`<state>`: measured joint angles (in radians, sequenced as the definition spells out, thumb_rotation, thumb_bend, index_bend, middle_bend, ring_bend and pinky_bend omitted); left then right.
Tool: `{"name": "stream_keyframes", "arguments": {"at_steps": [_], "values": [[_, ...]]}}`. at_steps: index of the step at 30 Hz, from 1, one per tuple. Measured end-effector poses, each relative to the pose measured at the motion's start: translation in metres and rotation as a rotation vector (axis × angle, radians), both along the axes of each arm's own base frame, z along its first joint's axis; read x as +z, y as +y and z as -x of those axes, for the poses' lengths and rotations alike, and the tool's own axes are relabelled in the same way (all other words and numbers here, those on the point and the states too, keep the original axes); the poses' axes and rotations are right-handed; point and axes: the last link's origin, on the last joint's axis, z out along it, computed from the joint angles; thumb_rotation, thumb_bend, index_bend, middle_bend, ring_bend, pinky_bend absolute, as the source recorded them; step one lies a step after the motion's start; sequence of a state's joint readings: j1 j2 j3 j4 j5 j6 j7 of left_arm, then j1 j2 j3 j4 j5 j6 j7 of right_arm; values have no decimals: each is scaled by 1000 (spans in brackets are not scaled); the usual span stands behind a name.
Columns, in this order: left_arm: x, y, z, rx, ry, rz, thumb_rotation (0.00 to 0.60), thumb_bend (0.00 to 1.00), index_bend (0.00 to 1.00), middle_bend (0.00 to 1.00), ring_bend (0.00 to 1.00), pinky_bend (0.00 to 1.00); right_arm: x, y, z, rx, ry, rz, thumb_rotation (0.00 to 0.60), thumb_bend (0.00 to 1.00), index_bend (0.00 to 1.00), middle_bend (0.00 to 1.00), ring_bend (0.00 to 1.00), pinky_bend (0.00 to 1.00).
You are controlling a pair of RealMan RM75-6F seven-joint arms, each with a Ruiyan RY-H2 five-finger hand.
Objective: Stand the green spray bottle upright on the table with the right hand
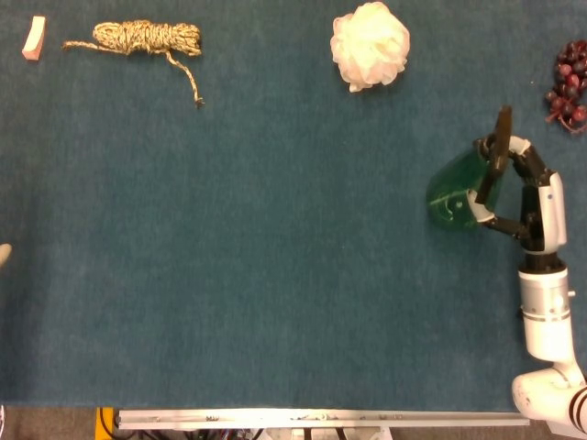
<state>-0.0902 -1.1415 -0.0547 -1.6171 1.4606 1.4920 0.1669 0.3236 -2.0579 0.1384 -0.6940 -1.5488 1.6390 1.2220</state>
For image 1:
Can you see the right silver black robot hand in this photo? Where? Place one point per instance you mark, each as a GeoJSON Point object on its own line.
{"type": "Point", "coordinates": [548, 211]}

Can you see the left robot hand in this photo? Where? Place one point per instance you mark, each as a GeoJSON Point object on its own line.
{"type": "Point", "coordinates": [3, 254]}

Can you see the green plastic spray bottle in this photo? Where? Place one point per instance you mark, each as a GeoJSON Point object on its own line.
{"type": "Point", "coordinates": [451, 183]}

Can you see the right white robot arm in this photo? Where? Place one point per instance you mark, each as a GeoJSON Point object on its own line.
{"type": "Point", "coordinates": [546, 321]}

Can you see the red artificial grape bunch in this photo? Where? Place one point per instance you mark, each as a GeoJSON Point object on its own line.
{"type": "Point", "coordinates": [571, 82]}

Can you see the pink white eraser wedge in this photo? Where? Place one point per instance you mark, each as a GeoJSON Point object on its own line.
{"type": "Point", "coordinates": [34, 39]}

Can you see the white robot body shell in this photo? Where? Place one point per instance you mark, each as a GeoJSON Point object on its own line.
{"type": "Point", "coordinates": [566, 431]}

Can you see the blue felt table cloth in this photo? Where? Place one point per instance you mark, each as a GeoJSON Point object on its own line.
{"type": "Point", "coordinates": [229, 229]}

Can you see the white mesh bath loofah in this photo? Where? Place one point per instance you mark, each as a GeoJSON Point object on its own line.
{"type": "Point", "coordinates": [371, 43]}

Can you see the aluminium table frame rail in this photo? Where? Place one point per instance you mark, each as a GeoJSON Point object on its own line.
{"type": "Point", "coordinates": [321, 418]}

